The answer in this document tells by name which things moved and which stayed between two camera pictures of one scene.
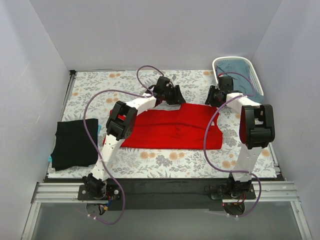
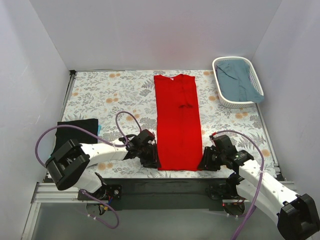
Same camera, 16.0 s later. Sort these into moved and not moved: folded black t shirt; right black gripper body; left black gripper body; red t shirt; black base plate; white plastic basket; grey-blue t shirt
Moved: right black gripper body; left black gripper body; red t shirt
Not moved: black base plate; folded black t shirt; white plastic basket; grey-blue t shirt
